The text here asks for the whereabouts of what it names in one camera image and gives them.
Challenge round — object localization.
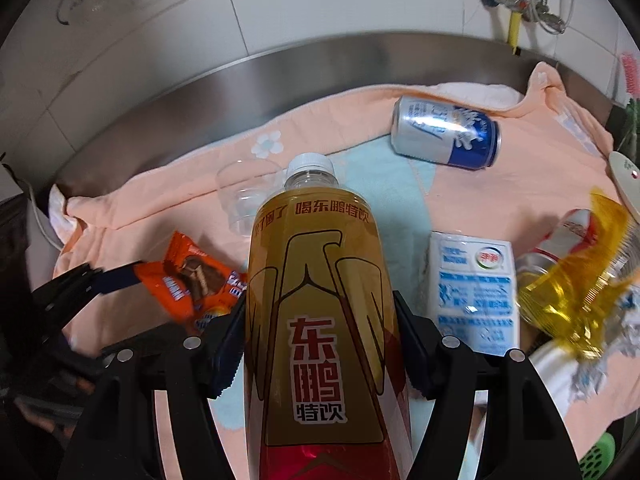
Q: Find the white plate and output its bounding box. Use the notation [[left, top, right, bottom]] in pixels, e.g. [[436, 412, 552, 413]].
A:
[[609, 150, 640, 211]]

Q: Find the white towel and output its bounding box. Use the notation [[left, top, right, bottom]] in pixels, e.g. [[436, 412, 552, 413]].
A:
[[440, 81, 523, 107]]

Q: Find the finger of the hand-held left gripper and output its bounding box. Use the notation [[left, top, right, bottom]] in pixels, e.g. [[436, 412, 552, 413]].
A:
[[31, 261, 147, 333]]

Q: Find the amber drink bottle white cap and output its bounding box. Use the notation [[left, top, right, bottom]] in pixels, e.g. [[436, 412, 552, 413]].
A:
[[245, 154, 413, 480]]

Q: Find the white cable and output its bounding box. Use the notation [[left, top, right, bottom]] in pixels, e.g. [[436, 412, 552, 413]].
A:
[[27, 185, 67, 252]]

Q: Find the yellow hose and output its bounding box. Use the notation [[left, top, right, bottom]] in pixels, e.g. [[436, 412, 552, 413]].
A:
[[506, 0, 532, 56]]

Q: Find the red white can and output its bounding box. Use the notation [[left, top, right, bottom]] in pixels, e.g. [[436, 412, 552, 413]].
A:
[[537, 208, 601, 261]]

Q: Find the white blue milk carton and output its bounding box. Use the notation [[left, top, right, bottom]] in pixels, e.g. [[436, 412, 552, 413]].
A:
[[429, 231, 521, 357]]

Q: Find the pink brush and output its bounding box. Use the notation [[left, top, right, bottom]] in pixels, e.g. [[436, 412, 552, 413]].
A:
[[620, 51, 640, 107]]

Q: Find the orange snack packet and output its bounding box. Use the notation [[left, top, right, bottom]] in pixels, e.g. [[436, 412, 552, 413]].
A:
[[134, 231, 249, 336]]

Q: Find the yellow crinkled wrapper bottle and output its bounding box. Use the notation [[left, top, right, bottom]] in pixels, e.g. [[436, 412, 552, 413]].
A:
[[517, 187, 640, 361]]

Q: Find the peach towel with blue print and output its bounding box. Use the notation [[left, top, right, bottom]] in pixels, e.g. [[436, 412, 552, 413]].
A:
[[50, 61, 631, 480]]

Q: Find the round green plastic basket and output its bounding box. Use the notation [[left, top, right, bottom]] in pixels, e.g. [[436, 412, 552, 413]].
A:
[[577, 430, 618, 480]]

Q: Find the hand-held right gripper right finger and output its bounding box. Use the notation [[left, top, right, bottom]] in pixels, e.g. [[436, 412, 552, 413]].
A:
[[392, 290, 584, 480]]

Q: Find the blue silver drink can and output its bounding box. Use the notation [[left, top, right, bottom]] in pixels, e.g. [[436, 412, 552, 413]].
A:
[[390, 95, 502, 170]]

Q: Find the clear plastic cup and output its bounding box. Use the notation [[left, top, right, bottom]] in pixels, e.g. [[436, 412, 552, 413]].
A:
[[216, 159, 286, 237]]

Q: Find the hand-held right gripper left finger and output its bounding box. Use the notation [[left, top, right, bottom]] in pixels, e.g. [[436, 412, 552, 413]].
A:
[[57, 304, 248, 480]]

